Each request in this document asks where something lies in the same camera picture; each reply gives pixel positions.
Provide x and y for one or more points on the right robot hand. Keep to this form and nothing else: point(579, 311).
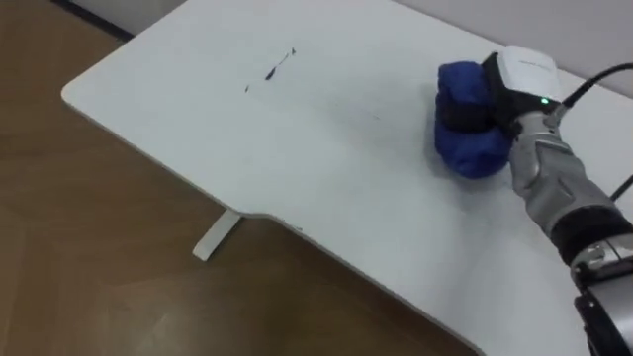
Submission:
point(524, 74)

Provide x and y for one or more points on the blue cloth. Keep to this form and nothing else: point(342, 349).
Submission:
point(470, 155)

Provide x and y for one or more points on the white desk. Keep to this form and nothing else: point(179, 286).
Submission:
point(297, 148)

